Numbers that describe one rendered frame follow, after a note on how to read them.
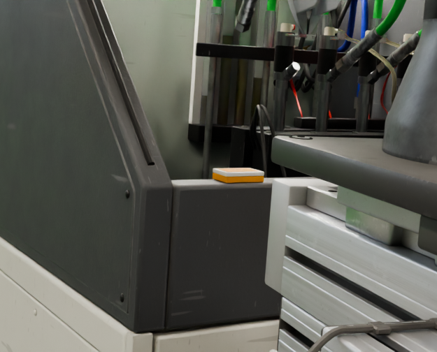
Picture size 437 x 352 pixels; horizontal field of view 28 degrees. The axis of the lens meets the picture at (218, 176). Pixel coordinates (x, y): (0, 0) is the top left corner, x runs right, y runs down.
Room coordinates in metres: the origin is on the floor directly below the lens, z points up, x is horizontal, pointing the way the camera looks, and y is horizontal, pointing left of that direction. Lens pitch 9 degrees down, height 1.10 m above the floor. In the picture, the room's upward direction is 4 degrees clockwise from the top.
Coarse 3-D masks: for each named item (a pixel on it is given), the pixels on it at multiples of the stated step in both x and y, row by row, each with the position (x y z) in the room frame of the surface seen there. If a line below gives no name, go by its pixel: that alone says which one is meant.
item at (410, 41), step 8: (328, 16) 1.47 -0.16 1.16; (320, 24) 1.47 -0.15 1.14; (328, 24) 1.47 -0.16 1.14; (320, 32) 1.47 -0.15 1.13; (416, 32) 1.28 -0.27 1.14; (408, 40) 1.29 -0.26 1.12; (416, 40) 1.28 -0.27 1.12; (400, 48) 1.30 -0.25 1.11; (408, 48) 1.29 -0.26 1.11; (392, 56) 1.32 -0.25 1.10; (400, 56) 1.31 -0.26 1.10; (384, 64) 1.33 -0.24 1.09; (392, 64) 1.32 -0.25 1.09; (384, 72) 1.34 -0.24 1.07
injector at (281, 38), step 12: (276, 36) 1.29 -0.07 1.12; (288, 36) 1.28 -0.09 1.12; (276, 48) 1.29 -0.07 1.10; (288, 48) 1.28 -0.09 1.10; (276, 60) 1.28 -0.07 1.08; (288, 60) 1.28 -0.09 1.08; (276, 72) 1.29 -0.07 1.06; (288, 72) 1.27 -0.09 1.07; (276, 84) 1.29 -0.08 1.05; (276, 96) 1.29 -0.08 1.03; (276, 108) 1.28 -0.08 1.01; (276, 120) 1.28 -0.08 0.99
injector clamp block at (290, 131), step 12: (240, 132) 1.29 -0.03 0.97; (264, 132) 1.25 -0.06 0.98; (276, 132) 1.26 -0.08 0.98; (288, 132) 1.27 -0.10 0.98; (300, 132) 1.28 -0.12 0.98; (312, 132) 1.28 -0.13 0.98; (324, 132) 1.31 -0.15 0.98; (336, 132) 1.32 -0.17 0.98; (348, 132) 1.34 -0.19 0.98; (360, 132) 1.35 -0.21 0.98; (372, 132) 1.37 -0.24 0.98; (240, 144) 1.29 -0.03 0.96; (240, 156) 1.28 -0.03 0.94; (252, 156) 1.28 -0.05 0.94; (252, 168) 1.25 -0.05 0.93; (276, 168) 1.23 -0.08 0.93; (288, 168) 1.24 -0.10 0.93
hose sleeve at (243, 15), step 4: (244, 0) 1.16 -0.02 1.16; (248, 0) 1.16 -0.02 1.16; (252, 0) 1.15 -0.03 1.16; (256, 0) 1.16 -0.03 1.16; (244, 4) 1.17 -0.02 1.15; (248, 4) 1.16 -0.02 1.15; (252, 4) 1.16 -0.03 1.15; (240, 8) 1.18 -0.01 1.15; (244, 8) 1.17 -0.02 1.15; (248, 8) 1.17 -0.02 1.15; (252, 8) 1.17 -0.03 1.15; (240, 12) 1.19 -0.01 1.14; (244, 12) 1.18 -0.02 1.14; (248, 12) 1.17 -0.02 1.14; (252, 12) 1.18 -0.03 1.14; (240, 16) 1.19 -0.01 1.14; (244, 16) 1.18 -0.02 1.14; (248, 16) 1.18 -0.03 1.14; (240, 20) 1.19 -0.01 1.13; (244, 20) 1.19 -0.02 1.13; (248, 20) 1.19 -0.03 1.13
